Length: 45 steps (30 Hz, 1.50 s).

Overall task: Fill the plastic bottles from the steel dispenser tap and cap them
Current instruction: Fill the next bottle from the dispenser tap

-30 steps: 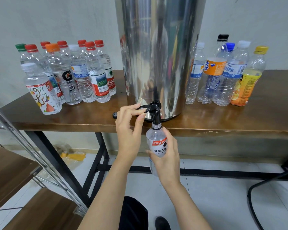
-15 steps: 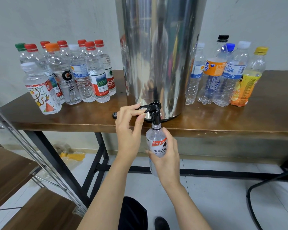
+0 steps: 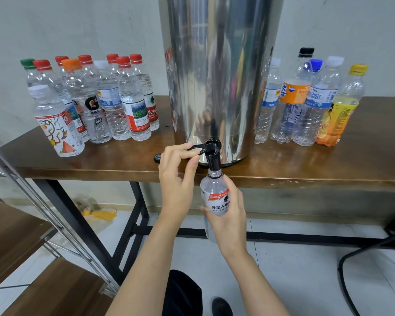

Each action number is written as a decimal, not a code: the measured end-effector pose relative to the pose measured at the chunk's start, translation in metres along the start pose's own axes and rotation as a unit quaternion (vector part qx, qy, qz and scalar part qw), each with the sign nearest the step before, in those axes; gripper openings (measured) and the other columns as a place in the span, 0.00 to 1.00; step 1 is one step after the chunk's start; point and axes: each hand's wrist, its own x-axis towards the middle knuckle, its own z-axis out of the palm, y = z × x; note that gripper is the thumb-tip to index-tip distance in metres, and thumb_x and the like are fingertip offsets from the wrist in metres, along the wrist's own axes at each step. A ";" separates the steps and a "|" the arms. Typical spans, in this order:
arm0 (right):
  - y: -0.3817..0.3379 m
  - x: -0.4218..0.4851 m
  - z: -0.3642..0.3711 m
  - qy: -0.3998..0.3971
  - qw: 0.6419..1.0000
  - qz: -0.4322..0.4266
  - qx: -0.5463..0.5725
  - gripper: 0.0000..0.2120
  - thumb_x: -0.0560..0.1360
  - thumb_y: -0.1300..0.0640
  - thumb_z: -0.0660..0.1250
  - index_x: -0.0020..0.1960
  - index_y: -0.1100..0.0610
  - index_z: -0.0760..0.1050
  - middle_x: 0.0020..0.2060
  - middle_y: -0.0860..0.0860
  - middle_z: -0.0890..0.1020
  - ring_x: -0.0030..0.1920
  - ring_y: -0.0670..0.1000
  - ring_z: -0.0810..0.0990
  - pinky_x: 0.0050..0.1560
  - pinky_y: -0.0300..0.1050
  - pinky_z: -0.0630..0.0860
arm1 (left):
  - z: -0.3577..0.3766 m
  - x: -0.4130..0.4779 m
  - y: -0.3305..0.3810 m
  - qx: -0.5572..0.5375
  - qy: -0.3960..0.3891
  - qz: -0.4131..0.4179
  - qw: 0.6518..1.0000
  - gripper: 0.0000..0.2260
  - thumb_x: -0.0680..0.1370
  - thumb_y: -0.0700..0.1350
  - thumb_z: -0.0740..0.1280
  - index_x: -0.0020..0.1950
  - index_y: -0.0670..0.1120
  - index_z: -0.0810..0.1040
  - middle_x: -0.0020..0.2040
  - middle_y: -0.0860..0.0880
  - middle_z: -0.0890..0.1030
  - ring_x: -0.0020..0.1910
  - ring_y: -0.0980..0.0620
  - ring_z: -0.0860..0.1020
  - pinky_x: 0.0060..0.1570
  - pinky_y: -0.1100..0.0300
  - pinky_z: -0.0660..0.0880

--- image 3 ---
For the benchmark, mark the white-cap blue-label bottle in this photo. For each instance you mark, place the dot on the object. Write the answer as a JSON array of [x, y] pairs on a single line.
[[110, 100]]

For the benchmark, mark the person's right forearm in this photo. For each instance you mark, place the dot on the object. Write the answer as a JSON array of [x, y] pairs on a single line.
[[258, 289]]

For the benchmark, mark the yellow label plastic bottle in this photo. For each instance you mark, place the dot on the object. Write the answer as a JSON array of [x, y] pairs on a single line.
[[339, 115]]

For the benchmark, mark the stainless steel water dispenser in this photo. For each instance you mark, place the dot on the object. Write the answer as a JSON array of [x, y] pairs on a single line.
[[217, 62]]

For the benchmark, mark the black bottle cap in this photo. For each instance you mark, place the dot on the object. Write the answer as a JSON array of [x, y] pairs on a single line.
[[157, 157]]

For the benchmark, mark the green label plastic water bottle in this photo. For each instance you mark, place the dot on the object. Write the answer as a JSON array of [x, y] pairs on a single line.
[[27, 69]]

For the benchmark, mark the orange cap clear plastic bottle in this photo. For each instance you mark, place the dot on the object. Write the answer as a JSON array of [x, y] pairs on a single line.
[[91, 108]]

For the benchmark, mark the yellow debris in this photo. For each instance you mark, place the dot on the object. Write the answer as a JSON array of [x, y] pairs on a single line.
[[100, 214]]

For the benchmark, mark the wooden metal shelf rack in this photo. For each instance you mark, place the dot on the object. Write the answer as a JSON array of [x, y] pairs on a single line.
[[10, 243]]

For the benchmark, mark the person's right hand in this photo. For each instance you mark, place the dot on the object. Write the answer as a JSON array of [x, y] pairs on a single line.
[[232, 223]]

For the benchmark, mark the blue cap plastic bottle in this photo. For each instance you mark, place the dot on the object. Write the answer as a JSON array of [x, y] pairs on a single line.
[[315, 64]]

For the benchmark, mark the person's black shoe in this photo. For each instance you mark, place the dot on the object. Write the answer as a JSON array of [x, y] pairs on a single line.
[[222, 307]]

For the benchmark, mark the person's left forearm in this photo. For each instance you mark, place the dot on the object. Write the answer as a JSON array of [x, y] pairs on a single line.
[[150, 278]]

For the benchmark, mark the orange label black cap bottle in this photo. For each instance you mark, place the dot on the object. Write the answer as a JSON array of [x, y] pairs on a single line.
[[295, 92]]

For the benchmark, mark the wooden stool with black frame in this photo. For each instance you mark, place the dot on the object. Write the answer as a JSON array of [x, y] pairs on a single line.
[[375, 256]]

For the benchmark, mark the white patterned label plastic bottle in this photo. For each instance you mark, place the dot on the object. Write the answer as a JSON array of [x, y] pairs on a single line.
[[56, 128]]

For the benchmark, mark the green red label plastic bottle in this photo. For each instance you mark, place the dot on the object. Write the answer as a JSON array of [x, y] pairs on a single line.
[[112, 57]]

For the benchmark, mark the person's black trouser leg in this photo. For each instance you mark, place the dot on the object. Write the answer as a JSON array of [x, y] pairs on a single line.
[[181, 296]]

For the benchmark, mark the slim blue label plastic bottle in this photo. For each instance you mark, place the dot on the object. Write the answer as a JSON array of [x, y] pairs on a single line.
[[270, 95]]

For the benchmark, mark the person's left hand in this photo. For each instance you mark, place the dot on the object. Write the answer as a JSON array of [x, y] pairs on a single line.
[[176, 189]]

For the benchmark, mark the white cap blue label bottle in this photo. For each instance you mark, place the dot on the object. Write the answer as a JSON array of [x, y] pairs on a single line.
[[319, 102]]

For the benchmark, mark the black metal table frame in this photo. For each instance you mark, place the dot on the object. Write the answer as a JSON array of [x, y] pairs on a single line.
[[296, 237]]

